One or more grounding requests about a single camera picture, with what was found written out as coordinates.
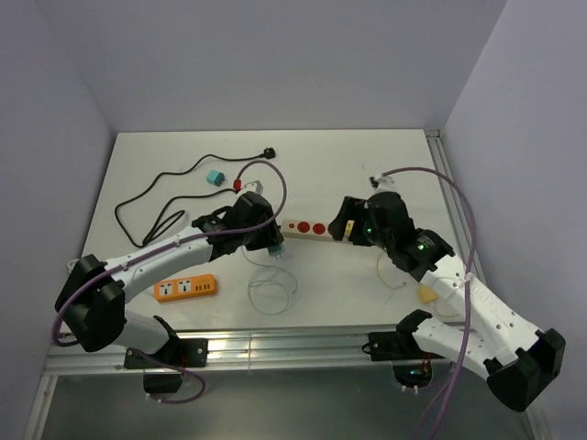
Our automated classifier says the small yellow plug adapter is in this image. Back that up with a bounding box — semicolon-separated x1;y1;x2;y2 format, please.
343;220;354;241

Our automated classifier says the yellow charging cable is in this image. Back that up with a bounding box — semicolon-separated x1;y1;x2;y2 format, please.
375;251;460;322

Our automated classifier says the purple cable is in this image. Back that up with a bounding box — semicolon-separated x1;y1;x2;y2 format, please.
50;159;290;405
380;165;478;435

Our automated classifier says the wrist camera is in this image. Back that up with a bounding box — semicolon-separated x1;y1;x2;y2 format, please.
369;173;395;192
232;178;263;195

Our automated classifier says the beige red power strip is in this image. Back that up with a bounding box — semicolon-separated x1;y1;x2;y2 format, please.
280;219;333;242

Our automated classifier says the teal charging cable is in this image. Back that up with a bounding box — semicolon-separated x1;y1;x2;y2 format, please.
242;251;300;317

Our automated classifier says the teal charger with cable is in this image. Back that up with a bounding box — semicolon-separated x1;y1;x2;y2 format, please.
268;244;285;260

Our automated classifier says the aluminium right rail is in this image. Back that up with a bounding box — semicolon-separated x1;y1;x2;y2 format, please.
425;130;483;278

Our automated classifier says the orange power strip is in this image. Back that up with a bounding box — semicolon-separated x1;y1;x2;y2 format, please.
154;274;217;303

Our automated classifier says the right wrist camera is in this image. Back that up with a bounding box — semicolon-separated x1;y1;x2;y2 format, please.
369;173;395;192

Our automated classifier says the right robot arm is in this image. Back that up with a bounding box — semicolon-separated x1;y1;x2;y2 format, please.
327;192;566;413

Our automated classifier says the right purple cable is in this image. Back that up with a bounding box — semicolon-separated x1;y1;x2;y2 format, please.
380;165;478;435

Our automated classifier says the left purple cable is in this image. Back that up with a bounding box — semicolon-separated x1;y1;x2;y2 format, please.
50;159;290;405

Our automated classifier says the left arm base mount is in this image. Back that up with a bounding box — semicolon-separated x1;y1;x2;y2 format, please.
123;338;208;404

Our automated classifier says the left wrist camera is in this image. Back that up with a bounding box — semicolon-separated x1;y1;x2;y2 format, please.
232;178;263;195

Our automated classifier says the aluminium rail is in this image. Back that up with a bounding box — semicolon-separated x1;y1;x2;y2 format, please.
43;327;526;378
425;130;483;278

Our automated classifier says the aluminium front rail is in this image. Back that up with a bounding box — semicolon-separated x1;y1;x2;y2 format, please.
43;327;526;378

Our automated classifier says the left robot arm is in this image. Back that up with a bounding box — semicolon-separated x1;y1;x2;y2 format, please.
51;192;283;366

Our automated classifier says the small teal plug adapter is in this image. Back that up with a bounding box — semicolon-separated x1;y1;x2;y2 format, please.
205;170;226;187

